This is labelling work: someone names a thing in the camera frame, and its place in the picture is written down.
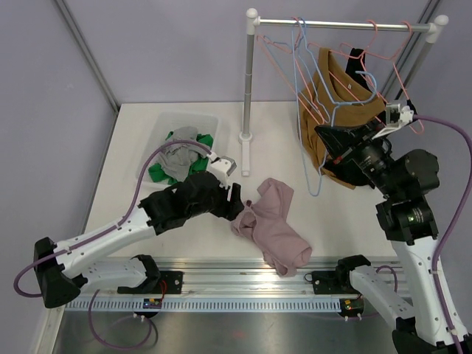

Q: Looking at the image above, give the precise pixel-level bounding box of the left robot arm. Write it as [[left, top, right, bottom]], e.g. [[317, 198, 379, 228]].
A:
[[33, 171, 244, 308]]

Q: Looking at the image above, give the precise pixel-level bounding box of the white plastic basket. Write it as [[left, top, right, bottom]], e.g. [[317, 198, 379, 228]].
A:
[[137, 111, 219, 190]]

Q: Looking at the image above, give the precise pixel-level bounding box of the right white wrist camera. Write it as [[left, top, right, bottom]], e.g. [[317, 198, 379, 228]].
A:
[[372, 101, 414, 139]]

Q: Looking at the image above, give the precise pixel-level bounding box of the black tank top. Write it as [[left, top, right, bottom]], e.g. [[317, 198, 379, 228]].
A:
[[324, 47, 417, 188]]

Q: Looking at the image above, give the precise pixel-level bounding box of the white slotted cable duct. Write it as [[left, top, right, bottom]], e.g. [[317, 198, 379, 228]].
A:
[[66, 296, 341, 313]]

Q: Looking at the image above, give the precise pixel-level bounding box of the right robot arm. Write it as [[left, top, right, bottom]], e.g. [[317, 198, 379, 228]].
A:
[[315, 122, 471, 353]]

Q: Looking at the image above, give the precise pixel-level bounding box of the grey tank top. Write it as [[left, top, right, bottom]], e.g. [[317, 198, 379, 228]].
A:
[[156, 126, 204, 182]]

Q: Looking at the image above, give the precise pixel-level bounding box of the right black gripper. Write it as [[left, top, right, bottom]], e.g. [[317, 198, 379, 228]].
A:
[[315, 118, 400, 198]]

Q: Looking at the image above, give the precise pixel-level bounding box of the mustard brown tank top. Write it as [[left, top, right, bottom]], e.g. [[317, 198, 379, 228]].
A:
[[302, 48, 385, 168]]

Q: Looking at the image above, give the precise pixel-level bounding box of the white metal clothes rack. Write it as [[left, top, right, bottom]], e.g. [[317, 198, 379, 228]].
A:
[[239, 1, 449, 177]]

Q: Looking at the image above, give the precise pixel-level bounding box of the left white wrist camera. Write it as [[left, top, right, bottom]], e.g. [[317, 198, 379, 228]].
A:
[[206, 151, 237, 189]]

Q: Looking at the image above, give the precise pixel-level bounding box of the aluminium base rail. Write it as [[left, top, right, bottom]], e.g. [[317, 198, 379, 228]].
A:
[[66, 256, 421, 298]]

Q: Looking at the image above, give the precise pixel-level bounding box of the pink mauve tank top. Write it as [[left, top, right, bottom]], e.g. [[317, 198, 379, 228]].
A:
[[231, 178, 312, 277]]

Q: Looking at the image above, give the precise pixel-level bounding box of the green tank top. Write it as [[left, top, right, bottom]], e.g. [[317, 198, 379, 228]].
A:
[[148, 131, 214, 184]]

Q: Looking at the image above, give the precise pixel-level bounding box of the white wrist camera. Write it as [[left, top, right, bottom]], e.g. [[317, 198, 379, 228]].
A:
[[372, 101, 414, 139], [206, 151, 237, 189]]

